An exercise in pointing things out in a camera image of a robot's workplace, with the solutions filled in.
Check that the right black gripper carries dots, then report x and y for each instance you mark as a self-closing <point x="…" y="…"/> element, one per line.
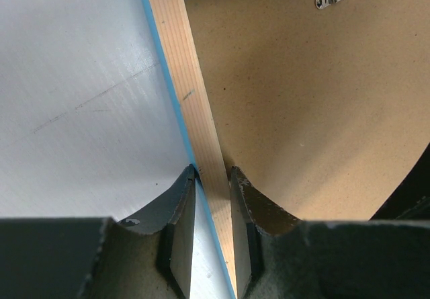
<point x="410" y="200"/>

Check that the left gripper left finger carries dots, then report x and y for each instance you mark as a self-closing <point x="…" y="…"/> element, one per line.
<point x="145" y="255"/>

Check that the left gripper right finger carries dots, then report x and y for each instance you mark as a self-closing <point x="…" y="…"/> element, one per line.
<point x="278" y="255"/>

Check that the blue picture frame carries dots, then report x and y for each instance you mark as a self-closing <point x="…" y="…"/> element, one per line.
<point x="188" y="94"/>

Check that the brown frame backing board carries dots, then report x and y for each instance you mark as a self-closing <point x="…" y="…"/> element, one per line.
<point x="326" y="111"/>

